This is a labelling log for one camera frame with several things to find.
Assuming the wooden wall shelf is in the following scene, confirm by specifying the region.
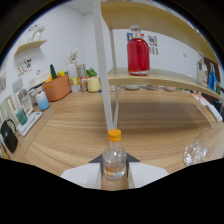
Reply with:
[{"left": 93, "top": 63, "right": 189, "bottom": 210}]
[{"left": 14, "top": 39, "right": 48, "bottom": 54}]

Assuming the green cucumber toy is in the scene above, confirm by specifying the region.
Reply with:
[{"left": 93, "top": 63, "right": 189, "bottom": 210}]
[{"left": 49, "top": 64, "right": 58, "bottom": 80}]

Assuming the green picture frame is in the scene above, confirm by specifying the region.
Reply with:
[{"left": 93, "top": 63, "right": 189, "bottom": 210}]
[{"left": 0, "top": 94, "right": 17, "bottom": 124}]

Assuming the white picture frame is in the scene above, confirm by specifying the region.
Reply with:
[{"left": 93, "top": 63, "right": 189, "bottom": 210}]
[{"left": 16, "top": 88, "right": 34, "bottom": 114}]

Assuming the green cup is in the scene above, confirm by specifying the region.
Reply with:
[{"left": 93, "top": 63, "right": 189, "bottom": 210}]
[{"left": 15, "top": 108, "right": 29, "bottom": 126}]

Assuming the orange cap clear bottle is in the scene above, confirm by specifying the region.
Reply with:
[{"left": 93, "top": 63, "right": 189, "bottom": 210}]
[{"left": 102, "top": 128, "right": 128, "bottom": 181}]

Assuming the white decorative figurine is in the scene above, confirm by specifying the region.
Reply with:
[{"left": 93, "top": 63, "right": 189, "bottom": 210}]
[{"left": 28, "top": 24, "right": 46, "bottom": 43}]

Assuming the orange storage basket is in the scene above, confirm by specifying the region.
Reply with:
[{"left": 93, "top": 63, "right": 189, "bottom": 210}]
[{"left": 42, "top": 73, "right": 72, "bottom": 102}]

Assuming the metal tumbler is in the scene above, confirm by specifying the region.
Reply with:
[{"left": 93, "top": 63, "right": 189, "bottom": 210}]
[{"left": 77, "top": 63, "right": 87, "bottom": 78}]

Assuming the multicolour wall poster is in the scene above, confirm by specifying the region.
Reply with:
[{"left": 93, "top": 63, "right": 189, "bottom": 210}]
[{"left": 147, "top": 34, "right": 159, "bottom": 56}]

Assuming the two-tier wooden shelf rack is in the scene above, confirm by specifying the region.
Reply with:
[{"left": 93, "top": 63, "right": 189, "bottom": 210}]
[{"left": 91, "top": 0, "right": 224, "bottom": 131}]

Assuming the white vase with flowers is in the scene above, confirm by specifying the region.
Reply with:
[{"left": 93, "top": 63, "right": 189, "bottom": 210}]
[{"left": 67, "top": 48, "right": 81, "bottom": 94}]

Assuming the black handbag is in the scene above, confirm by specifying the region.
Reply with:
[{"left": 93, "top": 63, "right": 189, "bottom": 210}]
[{"left": 0, "top": 119, "right": 19, "bottom": 154}]

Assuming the yellow orange packet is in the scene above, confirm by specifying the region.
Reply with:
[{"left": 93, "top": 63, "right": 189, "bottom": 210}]
[{"left": 0, "top": 146, "right": 9, "bottom": 159}]

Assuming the wall photo collage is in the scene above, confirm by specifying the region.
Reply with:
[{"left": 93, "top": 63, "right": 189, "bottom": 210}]
[{"left": 16, "top": 59, "right": 33, "bottom": 77}]

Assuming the white tray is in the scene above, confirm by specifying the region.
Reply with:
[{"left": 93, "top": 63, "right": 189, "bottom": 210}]
[{"left": 16, "top": 111, "right": 43, "bottom": 137}]

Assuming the clear glass with ice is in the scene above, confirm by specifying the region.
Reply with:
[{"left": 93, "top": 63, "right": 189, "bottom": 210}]
[{"left": 183, "top": 128, "right": 214, "bottom": 167}]

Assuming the white lidded pot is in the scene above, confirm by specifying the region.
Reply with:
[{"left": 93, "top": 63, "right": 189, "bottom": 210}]
[{"left": 28, "top": 72, "right": 51, "bottom": 89}]

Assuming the red liquid glass bottle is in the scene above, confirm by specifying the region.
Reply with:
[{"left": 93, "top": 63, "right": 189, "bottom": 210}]
[{"left": 126, "top": 24, "right": 151, "bottom": 76}]

